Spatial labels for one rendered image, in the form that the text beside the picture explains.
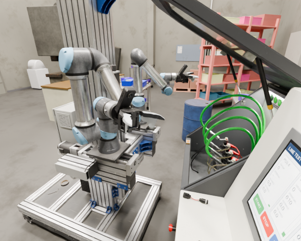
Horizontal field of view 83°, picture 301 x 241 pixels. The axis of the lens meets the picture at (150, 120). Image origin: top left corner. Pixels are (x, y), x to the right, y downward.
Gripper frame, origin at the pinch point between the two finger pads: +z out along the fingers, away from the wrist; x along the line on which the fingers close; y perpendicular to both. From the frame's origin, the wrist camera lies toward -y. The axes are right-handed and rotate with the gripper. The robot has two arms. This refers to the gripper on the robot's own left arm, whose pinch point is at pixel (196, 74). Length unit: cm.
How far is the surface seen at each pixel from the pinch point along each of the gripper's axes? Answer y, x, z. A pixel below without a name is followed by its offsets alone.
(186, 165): 41, 76, -25
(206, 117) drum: 103, -97, 65
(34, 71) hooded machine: 151, -621, -498
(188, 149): 43, 57, -18
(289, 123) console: -15, 113, -7
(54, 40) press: 8, -389, -285
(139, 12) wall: -79, -799, -36
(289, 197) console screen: -2, 131, -17
